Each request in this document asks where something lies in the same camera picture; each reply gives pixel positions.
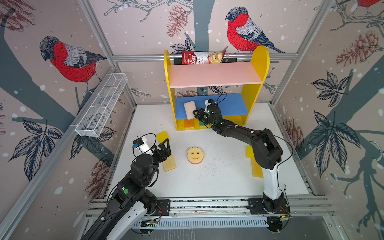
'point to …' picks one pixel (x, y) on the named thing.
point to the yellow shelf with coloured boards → (233, 87)
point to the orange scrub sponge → (189, 124)
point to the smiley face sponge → (195, 155)
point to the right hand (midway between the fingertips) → (189, 114)
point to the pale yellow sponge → (169, 164)
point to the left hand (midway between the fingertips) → (163, 143)
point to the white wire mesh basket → (101, 105)
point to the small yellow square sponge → (162, 136)
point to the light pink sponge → (189, 107)
